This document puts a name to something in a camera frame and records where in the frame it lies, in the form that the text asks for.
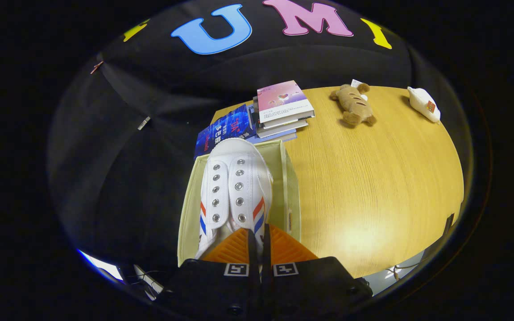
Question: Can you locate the pink book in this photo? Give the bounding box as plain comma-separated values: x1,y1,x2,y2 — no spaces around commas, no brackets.
257,80,316,124

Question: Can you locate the black backdrop cloth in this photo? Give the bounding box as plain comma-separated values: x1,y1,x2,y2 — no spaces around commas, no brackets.
47,0,463,286

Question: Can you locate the grey book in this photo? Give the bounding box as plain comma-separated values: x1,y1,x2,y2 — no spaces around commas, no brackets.
252,96,310,139

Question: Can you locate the lavender book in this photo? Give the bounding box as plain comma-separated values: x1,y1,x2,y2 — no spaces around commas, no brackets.
245,105,298,144

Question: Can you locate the white plush toy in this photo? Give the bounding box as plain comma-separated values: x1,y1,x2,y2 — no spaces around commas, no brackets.
407,86,442,123

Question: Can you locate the blue book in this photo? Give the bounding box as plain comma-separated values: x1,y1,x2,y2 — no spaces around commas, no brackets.
194,103,257,160

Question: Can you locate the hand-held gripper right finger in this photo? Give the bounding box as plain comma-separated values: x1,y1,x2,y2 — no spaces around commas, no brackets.
261,223,373,319

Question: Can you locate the lit computer monitor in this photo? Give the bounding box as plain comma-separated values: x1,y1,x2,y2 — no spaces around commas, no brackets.
78,249,124,281

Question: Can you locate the cream fabric storage box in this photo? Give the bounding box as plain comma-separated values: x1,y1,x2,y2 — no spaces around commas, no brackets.
177,139,302,267

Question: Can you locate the white striped canvas shoe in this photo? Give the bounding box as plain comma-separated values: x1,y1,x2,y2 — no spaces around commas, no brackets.
194,137,274,268

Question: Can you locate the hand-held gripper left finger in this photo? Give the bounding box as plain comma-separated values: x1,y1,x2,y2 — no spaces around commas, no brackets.
157,228,262,319

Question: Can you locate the brown plush toy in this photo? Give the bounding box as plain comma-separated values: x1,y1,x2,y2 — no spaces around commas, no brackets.
330,79,377,127

